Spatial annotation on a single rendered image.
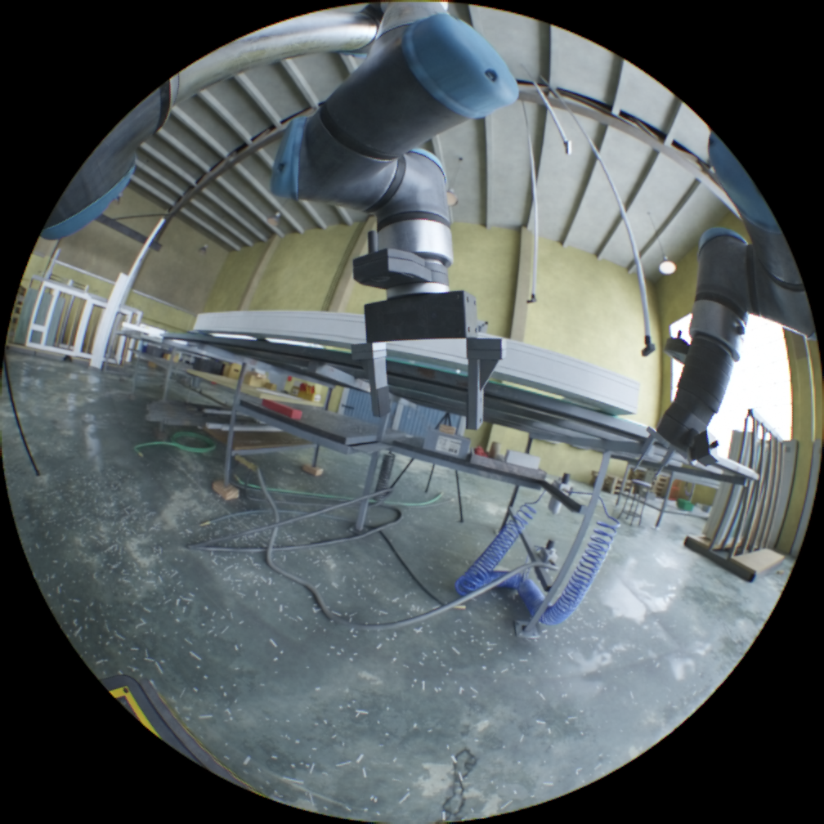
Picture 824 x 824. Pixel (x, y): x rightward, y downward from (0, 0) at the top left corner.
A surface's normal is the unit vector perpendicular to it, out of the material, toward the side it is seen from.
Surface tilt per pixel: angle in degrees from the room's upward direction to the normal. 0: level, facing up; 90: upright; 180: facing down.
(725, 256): 88
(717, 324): 99
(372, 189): 143
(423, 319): 114
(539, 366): 90
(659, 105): 180
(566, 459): 90
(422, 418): 90
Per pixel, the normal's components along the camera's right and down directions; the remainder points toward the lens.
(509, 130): -0.25, 0.97
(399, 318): -0.48, 0.29
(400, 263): 0.62, 0.20
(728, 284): -0.86, -0.01
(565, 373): -0.22, -0.06
